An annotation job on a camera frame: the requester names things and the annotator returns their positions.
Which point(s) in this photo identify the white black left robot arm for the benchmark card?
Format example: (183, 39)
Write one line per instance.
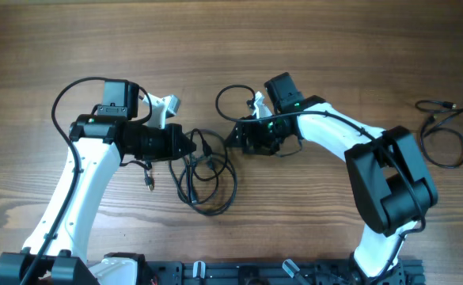
(128, 121)

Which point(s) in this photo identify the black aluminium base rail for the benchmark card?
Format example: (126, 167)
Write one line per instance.
(320, 272)

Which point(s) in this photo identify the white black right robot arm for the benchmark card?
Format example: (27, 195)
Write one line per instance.
(390, 182)

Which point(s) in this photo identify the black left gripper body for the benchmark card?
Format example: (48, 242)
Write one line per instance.
(161, 144)

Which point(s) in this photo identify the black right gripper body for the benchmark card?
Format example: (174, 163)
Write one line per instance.
(245, 135)

